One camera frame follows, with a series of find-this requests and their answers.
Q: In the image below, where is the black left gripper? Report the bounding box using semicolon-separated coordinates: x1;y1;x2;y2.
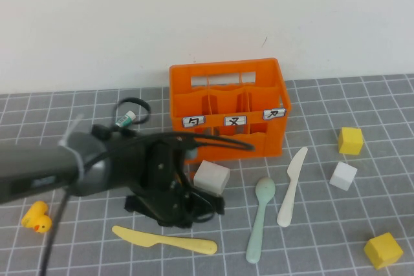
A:
124;140;226;228

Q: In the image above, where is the yellow plastic knife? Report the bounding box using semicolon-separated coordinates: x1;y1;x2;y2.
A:
111;225;219;255

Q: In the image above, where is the white plastic knife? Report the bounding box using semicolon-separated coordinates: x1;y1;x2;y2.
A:
276;146;309;228

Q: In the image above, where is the orange plastic cutlery crate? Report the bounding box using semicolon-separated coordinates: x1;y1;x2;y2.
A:
169;58;292;164

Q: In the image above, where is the white power adapter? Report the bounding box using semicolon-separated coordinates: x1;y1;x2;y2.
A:
193;159;231;196

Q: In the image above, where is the pale green plastic spoon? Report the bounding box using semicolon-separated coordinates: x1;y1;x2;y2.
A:
245;176;277;264

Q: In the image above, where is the green white glue stick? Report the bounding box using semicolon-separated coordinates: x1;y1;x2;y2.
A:
115;110;136;128

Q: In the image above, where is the white zip tie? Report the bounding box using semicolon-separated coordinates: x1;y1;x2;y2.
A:
58;113;85;189

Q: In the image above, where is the yellow rubber duck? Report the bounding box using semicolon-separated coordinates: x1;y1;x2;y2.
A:
21;200;52;235

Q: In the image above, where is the grey white-grid tablecloth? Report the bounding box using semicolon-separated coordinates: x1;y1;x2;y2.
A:
0;74;414;276

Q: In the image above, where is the white foam cube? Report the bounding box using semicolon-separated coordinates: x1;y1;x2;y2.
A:
329;161;358;191

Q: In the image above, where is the yellow foam cube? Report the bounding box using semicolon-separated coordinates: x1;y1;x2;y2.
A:
338;127;364;156
363;232;404;271

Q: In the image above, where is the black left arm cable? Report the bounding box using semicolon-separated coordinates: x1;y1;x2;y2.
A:
38;96;256;276

